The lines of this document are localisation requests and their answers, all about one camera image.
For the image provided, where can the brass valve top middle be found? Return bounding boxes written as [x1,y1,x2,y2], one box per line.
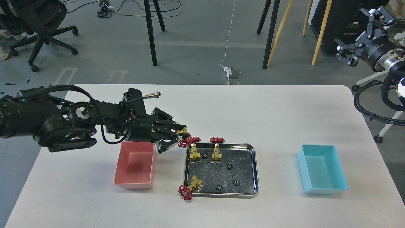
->
[210,137,225,163]

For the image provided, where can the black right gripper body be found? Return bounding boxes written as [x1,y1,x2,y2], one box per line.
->
[361,35,399,72]

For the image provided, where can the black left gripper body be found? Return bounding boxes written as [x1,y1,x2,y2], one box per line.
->
[126,115,158,143]

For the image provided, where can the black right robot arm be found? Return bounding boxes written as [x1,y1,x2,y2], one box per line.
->
[335,6,404,126]

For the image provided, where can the brass valve top left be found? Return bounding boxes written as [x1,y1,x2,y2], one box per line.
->
[190,137,201,163]

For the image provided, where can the black office chair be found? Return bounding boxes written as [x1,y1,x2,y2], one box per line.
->
[1,0,78,72]

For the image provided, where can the black tripod leg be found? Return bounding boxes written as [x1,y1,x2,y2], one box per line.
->
[143,0,166,66]

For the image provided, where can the blue plastic box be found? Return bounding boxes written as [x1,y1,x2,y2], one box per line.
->
[297,144,348,194]

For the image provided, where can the black cabinet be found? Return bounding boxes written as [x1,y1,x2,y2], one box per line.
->
[320,0,389,56]

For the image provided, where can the metal tray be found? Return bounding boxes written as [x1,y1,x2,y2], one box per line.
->
[183,142,259,198]

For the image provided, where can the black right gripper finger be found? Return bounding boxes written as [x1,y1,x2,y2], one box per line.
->
[334,38,364,67]
[356,6,396,43]

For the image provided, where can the black floor cables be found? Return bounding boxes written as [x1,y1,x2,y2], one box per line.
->
[63,0,183,18]

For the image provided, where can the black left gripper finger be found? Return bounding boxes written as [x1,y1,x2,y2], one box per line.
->
[151,108,188,135]
[156,133,179,154]

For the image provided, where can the pink plastic box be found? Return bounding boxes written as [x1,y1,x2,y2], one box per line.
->
[113,141,157,190]

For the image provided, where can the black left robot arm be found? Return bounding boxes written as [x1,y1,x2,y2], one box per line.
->
[0,85,192,153]

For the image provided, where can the black and yellow easel legs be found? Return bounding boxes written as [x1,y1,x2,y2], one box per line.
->
[257,0,294,69]

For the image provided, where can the brass valve red handle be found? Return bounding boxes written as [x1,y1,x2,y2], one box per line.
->
[176,127,193,148]

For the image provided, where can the white power cable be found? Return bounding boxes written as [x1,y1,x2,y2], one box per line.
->
[220,0,241,85]

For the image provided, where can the brass valve bottom left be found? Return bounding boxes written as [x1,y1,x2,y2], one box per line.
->
[178,175,204,200]

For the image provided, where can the yellow wooden leg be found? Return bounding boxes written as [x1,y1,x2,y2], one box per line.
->
[302,0,333,66]

